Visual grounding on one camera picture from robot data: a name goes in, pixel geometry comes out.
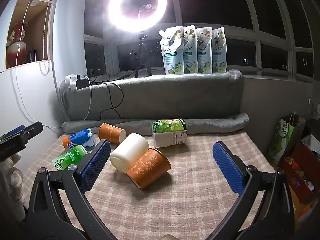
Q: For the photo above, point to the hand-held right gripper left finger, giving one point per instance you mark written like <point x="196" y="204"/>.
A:
<point x="96" y="166"/>

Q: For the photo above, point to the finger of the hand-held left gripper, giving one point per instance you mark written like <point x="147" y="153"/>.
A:
<point x="15" y="130"/>
<point x="33" y="130"/>

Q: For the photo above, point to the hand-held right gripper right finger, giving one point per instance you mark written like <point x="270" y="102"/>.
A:
<point x="228" y="170"/>

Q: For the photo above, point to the orange patterned paper cup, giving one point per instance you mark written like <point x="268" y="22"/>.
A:
<point x="147" y="170"/>
<point x="110" y="133"/>

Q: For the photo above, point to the white plastic cup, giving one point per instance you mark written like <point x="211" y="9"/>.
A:
<point x="128" y="152"/>

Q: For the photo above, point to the pale fluffy cloth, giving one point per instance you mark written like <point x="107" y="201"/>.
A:
<point x="12" y="180"/>

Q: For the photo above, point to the green tea bottle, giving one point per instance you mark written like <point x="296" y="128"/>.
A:
<point x="67" y="158"/>

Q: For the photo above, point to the checked tablecloth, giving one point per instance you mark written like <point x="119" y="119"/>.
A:
<point x="195" y="200"/>

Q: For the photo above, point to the rolled grey towel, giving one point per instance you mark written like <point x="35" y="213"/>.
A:
<point x="212" y="126"/>

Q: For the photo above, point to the white power strip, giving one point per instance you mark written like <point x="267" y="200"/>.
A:
<point x="71" y="82"/>

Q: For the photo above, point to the green paper bag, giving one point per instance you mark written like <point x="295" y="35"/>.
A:
<point x="282" y="140"/>

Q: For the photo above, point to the black power adapter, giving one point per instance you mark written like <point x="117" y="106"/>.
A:
<point x="83" y="82"/>

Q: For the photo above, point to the green drink carton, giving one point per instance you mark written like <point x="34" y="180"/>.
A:
<point x="170" y="132"/>

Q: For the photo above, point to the red cardboard box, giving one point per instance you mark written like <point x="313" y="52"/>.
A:
<point x="303" y="155"/>

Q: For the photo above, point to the grey blanket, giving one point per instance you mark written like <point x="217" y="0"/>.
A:
<point x="175" y="97"/>

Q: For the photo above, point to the white green detergent pouch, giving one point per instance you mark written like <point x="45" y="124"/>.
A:
<point x="172" y="55"/>
<point x="219" y="55"/>
<point x="191" y="55"/>
<point x="204" y="55"/>

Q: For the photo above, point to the black tripod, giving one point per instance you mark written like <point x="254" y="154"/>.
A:
<point x="143" y="57"/>

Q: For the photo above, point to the wooden shelf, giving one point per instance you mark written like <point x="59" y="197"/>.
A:
<point x="37" y="1"/>

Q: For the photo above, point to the window frame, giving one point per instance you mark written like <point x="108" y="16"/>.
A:
<point x="181" y="5"/>

